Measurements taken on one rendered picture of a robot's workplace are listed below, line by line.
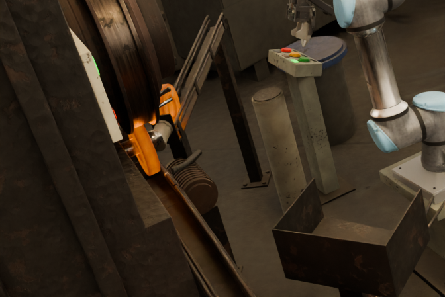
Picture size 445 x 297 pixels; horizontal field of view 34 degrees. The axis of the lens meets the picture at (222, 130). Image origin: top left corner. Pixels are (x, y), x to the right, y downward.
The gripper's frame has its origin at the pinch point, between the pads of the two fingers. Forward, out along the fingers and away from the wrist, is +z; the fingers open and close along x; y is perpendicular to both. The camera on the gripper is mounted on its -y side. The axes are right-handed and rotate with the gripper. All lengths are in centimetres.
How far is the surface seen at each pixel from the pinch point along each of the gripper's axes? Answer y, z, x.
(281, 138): 7.6, 35.5, 2.7
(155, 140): 74, 9, 63
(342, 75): -40, 24, -38
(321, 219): 42, 21, 95
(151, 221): 88, 9, 108
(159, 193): 72, 26, 60
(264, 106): 15.1, 22.8, 1.4
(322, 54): -28.9, 14.3, -37.5
